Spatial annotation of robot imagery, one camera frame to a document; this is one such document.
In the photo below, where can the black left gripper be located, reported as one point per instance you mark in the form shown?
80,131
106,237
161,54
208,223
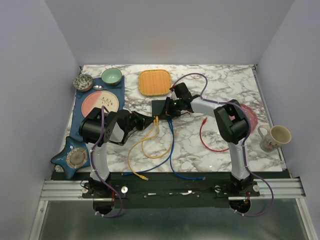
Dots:
144,120

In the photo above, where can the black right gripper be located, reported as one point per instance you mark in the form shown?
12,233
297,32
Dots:
168,112

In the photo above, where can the dark network switch box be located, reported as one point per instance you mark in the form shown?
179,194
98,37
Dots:
158,109

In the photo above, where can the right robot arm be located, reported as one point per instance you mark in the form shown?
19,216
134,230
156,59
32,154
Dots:
232,122

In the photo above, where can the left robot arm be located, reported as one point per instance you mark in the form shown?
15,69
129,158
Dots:
98,128

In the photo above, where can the orange woven square tray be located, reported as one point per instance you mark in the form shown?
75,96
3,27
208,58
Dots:
154,82

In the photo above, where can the blue cloth placemat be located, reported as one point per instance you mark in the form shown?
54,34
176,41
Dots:
77,117

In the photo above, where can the pink and cream plate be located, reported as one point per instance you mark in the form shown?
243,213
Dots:
99,99

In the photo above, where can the green ceramic bowl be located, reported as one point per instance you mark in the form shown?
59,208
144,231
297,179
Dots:
111,76

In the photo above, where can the metal spoon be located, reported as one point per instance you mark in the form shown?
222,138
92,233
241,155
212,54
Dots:
99,88

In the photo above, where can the patterned dark bowl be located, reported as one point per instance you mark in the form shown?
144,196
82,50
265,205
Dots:
83,82

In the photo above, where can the blue star shaped dish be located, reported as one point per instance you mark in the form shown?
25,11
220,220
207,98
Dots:
74,156

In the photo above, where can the pink dotted plate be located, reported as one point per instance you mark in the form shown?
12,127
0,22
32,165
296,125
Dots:
251,116

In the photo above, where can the floral ceramic mug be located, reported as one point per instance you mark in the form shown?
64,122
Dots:
273,138

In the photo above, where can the black mounting base plate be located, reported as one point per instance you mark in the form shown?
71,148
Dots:
127,189

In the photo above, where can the aluminium frame rail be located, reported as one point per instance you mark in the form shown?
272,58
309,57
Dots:
290,188

